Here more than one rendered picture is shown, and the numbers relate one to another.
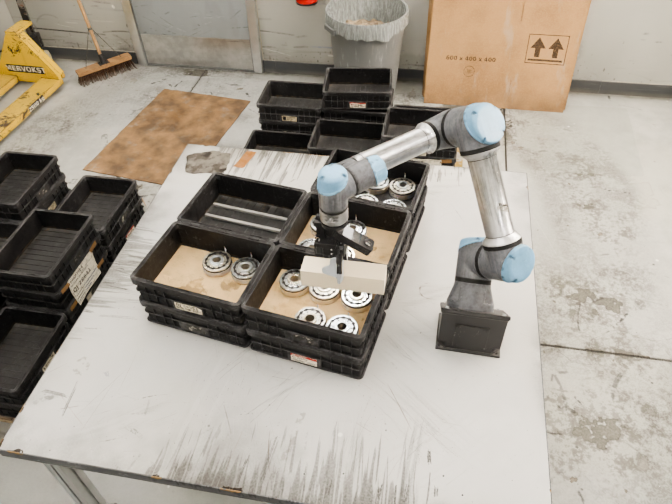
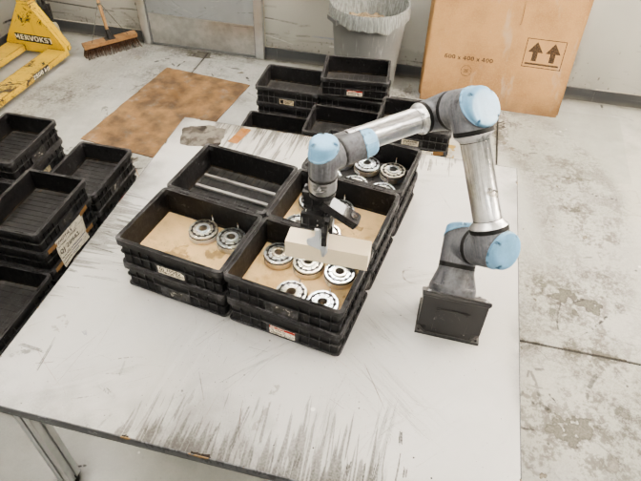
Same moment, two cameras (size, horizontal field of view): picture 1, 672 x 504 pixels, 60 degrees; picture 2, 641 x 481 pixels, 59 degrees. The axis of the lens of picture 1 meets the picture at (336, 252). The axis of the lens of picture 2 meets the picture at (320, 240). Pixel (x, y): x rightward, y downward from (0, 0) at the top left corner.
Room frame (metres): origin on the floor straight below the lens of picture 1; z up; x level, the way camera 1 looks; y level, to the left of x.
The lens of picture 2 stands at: (-0.01, -0.01, 2.23)
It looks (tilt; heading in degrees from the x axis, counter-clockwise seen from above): 44 degrees down; 0
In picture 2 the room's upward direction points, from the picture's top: 2 degrees clockwise
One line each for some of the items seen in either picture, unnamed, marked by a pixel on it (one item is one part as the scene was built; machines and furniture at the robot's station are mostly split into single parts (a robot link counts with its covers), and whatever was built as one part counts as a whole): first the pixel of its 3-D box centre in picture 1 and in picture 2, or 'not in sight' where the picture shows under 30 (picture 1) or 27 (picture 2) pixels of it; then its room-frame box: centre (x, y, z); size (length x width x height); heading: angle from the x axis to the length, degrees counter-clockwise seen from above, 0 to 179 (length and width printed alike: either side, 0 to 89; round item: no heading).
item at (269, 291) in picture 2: (316, 290); (299, 263); (1.24, 0.07, 0.92); 0.40 x 0.30 x 0.02; 69
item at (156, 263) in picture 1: (207, 273); (193, 240); (1.38, 0.44, 0.87); 0.40 x 0.30 x 0.11; 69
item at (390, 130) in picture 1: (418, 158); (410, 149); (2.68, -0.48, 0.37); 0.40 x 0.30 x 0.45; 78
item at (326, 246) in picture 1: (332, 235); (319, 206); (1.16, 0.01, 1.23); 0.09 x 0.08 x 0.12; 78
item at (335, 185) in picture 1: (333, 188); (324, 157); (1.16, 0.00, 1.39); 0.09 x 0.08 x 0.11; 125
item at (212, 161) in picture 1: (206, 161); (201, 135); (2.26, 0.59, 0.71); 0.22 x 0.19 x 0.01; 78
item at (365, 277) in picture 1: (343, 275); (328, 248); (1.16, -0.02, 1.07); 0.24 x 0.06 x 0.06; 78
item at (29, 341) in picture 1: (20, 362); (2, 318); (1.48, 1.36, 0.26); 0.40 x 0.30 x 0.23; 168
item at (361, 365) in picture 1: (319, 321); (299, 296); (1.24, 0.07, 0.76); 0.40 x 0.30 x 0.12; 69
